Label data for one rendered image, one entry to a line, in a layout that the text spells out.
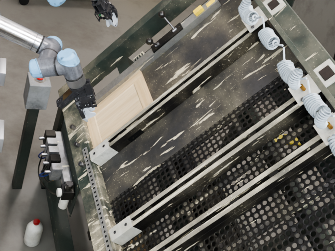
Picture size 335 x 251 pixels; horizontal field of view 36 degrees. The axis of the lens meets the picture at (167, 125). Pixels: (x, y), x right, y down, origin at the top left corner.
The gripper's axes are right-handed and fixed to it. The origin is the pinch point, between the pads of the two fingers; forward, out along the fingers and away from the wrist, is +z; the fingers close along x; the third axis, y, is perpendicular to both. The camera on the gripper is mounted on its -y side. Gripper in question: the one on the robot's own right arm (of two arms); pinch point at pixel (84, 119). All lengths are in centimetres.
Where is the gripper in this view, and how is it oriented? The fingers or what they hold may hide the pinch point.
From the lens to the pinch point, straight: 223.2
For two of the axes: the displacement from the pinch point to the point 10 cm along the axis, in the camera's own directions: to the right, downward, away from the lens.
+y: 9.7, -2.4, 0.3
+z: 1.4, 6.8, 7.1
